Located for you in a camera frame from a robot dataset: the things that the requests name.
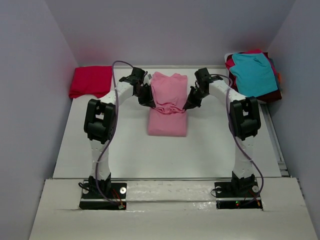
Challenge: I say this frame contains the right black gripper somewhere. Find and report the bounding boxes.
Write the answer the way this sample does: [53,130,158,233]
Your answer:
[183,85,209,110]

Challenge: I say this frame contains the pink t shirt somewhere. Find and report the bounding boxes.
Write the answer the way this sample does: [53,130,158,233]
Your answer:
[147,72,188,137]

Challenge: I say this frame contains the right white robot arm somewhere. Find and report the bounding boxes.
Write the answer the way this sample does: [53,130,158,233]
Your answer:
[183,68,261,198]

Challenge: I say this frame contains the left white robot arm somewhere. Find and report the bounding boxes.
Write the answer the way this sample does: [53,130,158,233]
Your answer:
[84,67,155,199]

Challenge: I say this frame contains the magenta t shirt in pile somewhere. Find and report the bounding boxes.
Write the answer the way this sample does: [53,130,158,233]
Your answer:
[224,49,263,71]

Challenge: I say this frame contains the folded red t shirt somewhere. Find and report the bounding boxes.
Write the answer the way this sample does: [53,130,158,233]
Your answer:
[68,66,112,99]

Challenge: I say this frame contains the teal t shirt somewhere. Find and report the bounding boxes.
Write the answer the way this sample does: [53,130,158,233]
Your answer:
[229,52,278,98]

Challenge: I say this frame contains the dark maroon t shirt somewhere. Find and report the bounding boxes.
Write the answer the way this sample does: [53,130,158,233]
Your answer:
[228,52,282,103]

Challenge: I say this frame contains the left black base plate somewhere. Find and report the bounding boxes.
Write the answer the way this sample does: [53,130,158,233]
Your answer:
[78,180,127,211]

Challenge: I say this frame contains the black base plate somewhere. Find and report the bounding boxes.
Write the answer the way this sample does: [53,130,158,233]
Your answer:
[210,181,263,210]
[78,180,127,211]

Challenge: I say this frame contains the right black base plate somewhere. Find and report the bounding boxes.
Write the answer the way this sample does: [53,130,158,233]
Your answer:
[210,181,263,210]

